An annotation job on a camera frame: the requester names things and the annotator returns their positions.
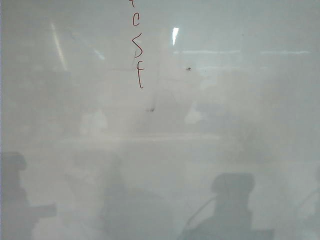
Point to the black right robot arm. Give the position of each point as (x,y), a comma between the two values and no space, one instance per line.
(232,200)

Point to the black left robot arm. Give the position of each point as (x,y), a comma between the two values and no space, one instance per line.
(12,195)

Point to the white glossy whiteboard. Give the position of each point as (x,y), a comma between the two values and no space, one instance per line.
(225,112)

